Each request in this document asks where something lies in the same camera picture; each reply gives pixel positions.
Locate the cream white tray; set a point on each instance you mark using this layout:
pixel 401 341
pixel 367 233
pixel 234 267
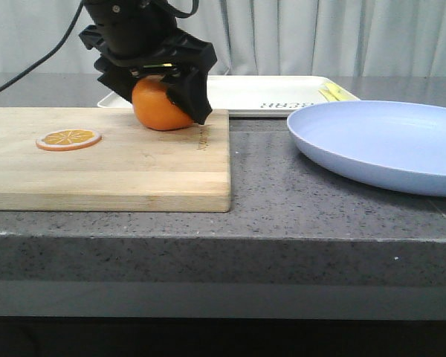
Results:
pixel 264 96

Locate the wooden cutting board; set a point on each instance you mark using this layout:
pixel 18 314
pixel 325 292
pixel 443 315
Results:
pixel 131 168

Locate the grey curtain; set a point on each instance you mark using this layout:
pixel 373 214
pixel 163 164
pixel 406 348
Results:
pixel 326 38

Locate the orange slice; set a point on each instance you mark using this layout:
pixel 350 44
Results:
pixel 68 139

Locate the light blue plate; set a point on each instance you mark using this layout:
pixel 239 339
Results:
pixel 392 145

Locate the whole orange fruit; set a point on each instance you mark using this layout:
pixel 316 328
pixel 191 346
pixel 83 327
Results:
pixel 154 109

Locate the yellow-green utensil on tray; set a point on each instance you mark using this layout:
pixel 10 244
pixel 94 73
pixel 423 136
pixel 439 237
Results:
pixel 333 92

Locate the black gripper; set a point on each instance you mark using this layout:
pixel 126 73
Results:
pixel 135 38

